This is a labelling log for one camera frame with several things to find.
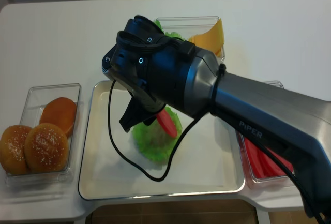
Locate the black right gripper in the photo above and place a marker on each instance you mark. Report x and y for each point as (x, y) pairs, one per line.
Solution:
(152, 66)

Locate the red tomato slice front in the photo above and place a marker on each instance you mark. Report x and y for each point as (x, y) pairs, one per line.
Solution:
(167, 124)

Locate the red tomato slice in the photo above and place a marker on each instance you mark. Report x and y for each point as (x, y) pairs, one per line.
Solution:
(269, 168)
(253, 156)
(167, 124)

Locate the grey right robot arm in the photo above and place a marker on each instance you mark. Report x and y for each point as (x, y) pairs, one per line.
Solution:
(292, 129)

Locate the green lettuce leaf on bun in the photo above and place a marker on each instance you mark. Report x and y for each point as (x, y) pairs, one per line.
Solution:
(153, 142)

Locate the green lettuce in container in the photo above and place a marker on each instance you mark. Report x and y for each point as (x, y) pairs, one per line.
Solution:
(171, 34)

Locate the clear lettuce and cheese container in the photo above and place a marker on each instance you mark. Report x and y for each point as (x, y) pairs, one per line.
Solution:
(190, 26)

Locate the yellow cheese slices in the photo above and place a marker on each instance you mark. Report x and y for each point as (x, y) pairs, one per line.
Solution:
(213, 40)

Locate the plain bottom bun in container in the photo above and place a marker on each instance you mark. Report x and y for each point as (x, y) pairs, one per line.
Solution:
(60, 112)

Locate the white metal tray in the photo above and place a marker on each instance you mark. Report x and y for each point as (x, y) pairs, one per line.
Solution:
(95, 189)

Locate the sesame top bun right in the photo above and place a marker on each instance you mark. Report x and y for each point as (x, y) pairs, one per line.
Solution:
(46, 149)

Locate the sesame bun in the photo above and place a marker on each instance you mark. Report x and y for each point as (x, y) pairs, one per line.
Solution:
(46, 149)
(12, 149)

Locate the clear bun container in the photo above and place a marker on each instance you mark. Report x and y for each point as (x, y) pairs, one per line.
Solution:
(36, 101)

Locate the red tomato slice middle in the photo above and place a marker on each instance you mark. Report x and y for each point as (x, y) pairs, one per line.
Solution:
(253, 156)

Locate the sesame top bun left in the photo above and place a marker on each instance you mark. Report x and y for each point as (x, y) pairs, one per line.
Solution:
(12, 149)

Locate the red tomato slice back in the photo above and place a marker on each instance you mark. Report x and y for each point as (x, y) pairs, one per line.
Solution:
(269, 168)

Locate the clear patty and tomato container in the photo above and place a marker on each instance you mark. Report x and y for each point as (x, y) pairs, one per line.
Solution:
(267, 183)

